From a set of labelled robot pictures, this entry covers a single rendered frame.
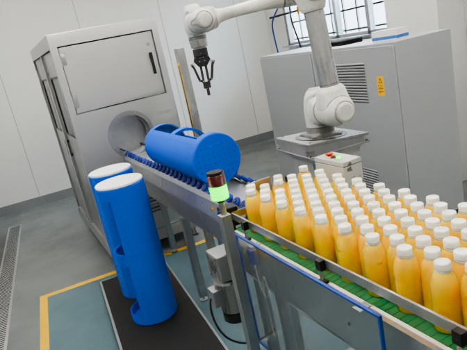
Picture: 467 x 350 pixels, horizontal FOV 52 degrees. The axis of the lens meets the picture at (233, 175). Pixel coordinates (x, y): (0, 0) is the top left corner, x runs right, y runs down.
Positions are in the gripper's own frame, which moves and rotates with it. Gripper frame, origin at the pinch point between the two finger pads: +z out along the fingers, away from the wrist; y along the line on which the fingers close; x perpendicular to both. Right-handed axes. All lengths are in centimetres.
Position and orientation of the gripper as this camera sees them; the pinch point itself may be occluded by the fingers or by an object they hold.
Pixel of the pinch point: (207, 88)
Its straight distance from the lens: 251.0
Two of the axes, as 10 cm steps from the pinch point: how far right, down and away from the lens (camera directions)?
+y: -9.8, 2.1, -0.4
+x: 0.9, 2.5, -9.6
